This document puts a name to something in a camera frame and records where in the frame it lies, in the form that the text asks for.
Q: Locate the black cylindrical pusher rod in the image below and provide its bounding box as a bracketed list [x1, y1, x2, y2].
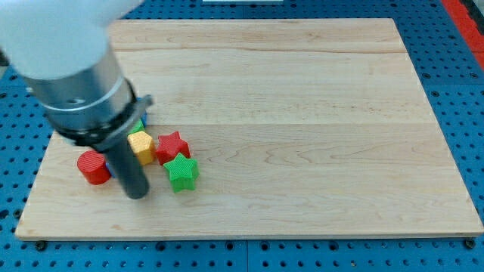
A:
[104, 138, 150, 199]

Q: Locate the blue triangle block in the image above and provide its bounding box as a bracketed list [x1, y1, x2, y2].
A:
[105, 162, 116, 178]

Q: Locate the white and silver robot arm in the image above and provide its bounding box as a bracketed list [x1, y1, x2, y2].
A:
[1, 0, 153, 199]

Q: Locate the blue block behind arm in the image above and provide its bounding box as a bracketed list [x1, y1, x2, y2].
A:
[136, 97, 147, 127]

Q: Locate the green block behind arm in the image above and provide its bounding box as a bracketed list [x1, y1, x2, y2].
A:
[129, 119, 145, 134]

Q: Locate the yellow hexagon block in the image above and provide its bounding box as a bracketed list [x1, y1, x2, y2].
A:
[128, 131, 156, 165]

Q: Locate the red cylinder block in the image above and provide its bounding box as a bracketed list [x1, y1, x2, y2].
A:
[76, 150, 111, 185]

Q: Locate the red star block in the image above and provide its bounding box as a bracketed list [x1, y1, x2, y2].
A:
[156, 131, 191, 165]

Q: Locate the green star block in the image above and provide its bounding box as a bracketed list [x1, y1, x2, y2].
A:
[163, 153, 200, 193]

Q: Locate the light wooden board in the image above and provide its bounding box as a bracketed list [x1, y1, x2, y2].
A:
[15, 18, 483, 241]

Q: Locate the red strip top right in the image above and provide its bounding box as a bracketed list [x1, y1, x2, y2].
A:
[442, 0, 483, 68]

